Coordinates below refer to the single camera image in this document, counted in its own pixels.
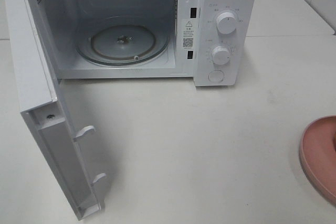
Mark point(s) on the round white door button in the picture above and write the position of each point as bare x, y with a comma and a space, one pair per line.
216, 76

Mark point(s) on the white microwave door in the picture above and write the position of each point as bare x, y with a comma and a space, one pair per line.
43, 109

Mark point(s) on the glass microwave turntable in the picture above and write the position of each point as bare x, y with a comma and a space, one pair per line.
122, 40

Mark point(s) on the pink round plate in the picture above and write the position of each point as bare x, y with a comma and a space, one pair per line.
317, 156

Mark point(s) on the white microwave oven body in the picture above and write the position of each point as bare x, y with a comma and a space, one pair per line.
59, 19

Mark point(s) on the white control knob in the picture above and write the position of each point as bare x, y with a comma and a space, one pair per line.
220, 55
226, 22

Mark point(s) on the white warning label sticker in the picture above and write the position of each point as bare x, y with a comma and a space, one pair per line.
188, 33

